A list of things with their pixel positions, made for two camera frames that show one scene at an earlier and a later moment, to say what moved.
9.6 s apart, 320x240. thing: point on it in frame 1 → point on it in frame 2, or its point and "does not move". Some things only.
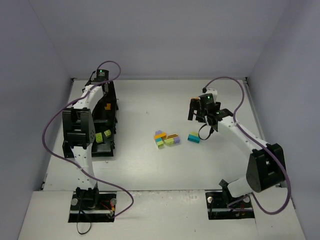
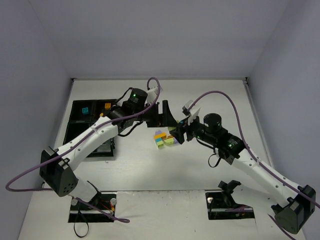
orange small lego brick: x=108 y=105 does not move
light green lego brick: x=169 y=142 does not move
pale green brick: x=160 y=144 does not move
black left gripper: x=108 y=97 → x=157 y=114
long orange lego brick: x=163 y=135 does not move
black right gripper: x=196 y=108 → x=188 y=131
